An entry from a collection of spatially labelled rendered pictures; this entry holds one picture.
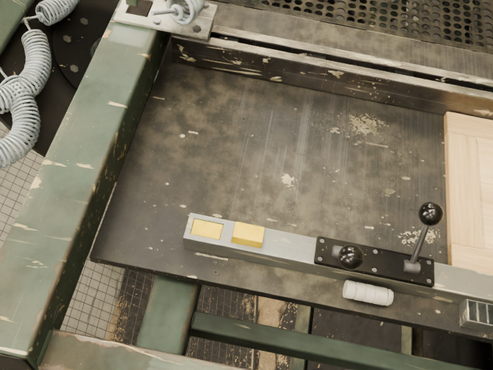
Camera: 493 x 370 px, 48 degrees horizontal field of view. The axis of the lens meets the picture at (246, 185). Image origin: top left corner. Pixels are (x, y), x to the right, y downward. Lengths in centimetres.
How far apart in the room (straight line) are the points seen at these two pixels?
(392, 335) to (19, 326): 228
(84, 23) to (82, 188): 95
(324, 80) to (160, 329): 60
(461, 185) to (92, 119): 69
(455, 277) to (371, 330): 203
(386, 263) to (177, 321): 36
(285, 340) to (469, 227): 39
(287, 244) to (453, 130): 46
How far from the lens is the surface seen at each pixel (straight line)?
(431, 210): 89
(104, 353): 85
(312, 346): 97
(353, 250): 81
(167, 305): 96
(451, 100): 122
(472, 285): 100
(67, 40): 173
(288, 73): 118
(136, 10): 118
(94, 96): 103
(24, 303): 84
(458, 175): 114
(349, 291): 93
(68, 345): 86
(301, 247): 93
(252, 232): 91
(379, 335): 296
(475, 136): 122
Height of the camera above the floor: 205
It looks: 25 degrees down
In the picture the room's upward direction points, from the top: 60 degrees counter-clockwise
